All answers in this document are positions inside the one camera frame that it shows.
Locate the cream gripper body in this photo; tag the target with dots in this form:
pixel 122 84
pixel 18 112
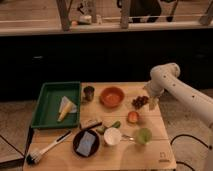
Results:
pixel 152 103

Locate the dark red grape bunch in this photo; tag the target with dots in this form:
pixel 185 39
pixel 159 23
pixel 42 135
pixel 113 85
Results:
pixel 139 102

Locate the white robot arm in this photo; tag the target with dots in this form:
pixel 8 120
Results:
pixel 165 77

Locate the white measuring cup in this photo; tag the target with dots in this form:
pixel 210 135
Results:
pixel 112 136

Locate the small metal cup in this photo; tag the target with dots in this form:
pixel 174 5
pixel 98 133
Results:
pixel 89 93

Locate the red orange tomato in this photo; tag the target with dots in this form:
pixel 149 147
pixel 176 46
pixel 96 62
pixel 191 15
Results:
pixel 133 117

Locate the green apple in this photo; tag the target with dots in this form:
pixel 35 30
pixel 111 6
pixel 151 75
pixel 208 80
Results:
pixel 143 136

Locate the orange bowl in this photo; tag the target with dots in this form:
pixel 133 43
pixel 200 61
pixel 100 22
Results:
pixel 112 97

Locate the wooden block eraser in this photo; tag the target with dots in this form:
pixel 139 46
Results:
pixel 91 123

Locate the blue sponge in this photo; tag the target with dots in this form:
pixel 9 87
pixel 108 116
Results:
pixel 86 143

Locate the black plate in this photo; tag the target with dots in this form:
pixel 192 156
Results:
pixel 77 139

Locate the white cloth in tray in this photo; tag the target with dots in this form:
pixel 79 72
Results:
pixel 64 101

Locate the person in dark clothes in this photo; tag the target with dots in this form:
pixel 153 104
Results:
pixel 150 8

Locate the green plastic tray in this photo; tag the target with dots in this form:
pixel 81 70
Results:
pixel 47 109

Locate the small items on ledge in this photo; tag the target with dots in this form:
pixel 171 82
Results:
pixel 83 20

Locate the wooden railing post middle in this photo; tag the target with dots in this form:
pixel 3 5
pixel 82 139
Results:
pixel 125 12

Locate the wooden railing post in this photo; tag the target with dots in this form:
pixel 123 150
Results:
pixel 64 7
pixel 125 12

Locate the wooden railing post left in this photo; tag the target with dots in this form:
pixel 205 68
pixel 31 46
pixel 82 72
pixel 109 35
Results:
pixel 64 7

